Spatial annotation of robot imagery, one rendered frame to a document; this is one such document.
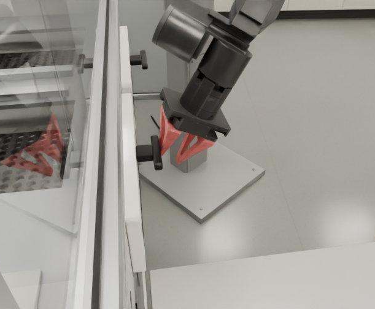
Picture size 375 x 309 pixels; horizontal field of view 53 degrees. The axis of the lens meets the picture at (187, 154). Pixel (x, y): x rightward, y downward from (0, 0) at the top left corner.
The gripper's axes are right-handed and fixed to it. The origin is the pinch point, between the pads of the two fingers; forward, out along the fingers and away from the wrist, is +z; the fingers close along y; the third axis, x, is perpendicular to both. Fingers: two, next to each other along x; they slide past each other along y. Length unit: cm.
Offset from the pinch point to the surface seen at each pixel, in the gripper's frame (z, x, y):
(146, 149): -1.1, 2.1, 4.7
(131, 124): -1.8, -2.3, 7.1
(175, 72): 21, -91, -30
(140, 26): 31, -166, -28
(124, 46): -2.6, -31.6, 6.1
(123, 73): -2.0, -19.4, 7.0
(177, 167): 66, -92, -53
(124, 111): -1.5, -6.3, 7.7
